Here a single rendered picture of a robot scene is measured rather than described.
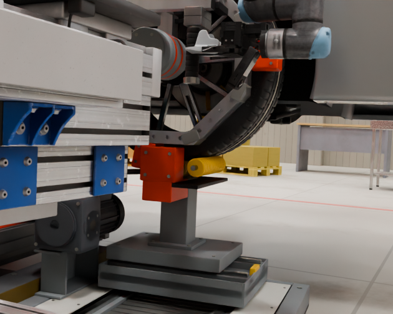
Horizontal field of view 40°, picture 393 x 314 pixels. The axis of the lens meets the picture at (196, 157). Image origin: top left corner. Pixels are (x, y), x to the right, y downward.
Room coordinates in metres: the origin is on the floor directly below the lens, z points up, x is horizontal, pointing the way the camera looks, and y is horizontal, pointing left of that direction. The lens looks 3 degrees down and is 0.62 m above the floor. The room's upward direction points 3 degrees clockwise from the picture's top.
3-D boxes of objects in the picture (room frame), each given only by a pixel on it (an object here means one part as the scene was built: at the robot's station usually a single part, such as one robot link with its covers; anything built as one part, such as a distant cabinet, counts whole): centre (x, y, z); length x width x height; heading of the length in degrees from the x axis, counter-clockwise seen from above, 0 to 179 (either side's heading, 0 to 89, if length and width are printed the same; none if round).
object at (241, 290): (1.87, 0.02, 0.13); 0.50 x 0.36 x 0.10; 71
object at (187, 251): (1.88, 0.05, 0.32); 0.40 x 0.30 x 0.28; 71
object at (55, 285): (1.83, 0.35, 0.26); 0.42 x 0.18 x 0.35; 161
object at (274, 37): (1.37, -0.19, 0.85); 0.08 x 0.05 x 0.08; 161
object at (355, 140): (9.31, -2.54, 0.42); 1.52 x 0.78 x 0.84; 66
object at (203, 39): (1.40, 0.00, 0.85); 0.09 x 0.03 x 0.06; 80
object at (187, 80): (1.44, 0.02, 0.83); 0.04 x 0.04 x 0.16
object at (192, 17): (1.47, 0.01, 0.93); 0.09 x 0.05 x 0.05; 161
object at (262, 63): (1.62, -0.19, 0.85); 0.09 x 0.08 x 0.07; 71
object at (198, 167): (1.77, -0.04, 0.51); 0.29 x 0.06 x 0.06; 161
